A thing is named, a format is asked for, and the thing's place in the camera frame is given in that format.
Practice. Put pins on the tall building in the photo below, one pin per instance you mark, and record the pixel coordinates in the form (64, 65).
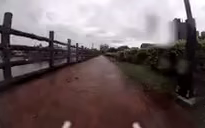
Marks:
(180, 29)

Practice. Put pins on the grey water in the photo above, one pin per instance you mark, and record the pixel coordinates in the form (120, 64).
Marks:
(21, 69)

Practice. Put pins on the dark pole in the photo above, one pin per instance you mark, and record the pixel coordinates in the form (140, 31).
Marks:
(189, 56)

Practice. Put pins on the green hedge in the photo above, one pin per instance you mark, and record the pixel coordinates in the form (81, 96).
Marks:
(150, 55)

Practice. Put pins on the dark wooden rail fence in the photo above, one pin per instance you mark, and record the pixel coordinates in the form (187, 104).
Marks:
(6, 50)

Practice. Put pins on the red paved path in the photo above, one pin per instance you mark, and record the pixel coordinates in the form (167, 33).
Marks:
(90, 90)

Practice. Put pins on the distant buildings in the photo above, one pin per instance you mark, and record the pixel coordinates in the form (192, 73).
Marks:
(145, 45)

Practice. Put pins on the robot's own part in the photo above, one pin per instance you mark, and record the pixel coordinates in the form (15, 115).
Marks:
(136, 125)
(66, 124)

